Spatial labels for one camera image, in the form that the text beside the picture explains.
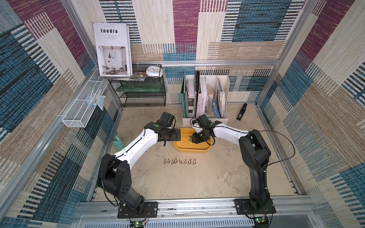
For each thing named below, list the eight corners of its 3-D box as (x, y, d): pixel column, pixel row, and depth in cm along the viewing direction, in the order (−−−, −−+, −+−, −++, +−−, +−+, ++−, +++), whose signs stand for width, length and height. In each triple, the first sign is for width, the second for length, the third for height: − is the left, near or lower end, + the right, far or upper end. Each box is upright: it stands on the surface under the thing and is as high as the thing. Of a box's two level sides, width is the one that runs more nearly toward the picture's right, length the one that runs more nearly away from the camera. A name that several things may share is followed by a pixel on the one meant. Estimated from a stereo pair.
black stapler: (236, 119, 113) (238, 114, 109) (242, 107, 122) (244, 102, 118) (241, 121, 112) (243, 116, 108) (246, 108, 120) (248, 104, 116)
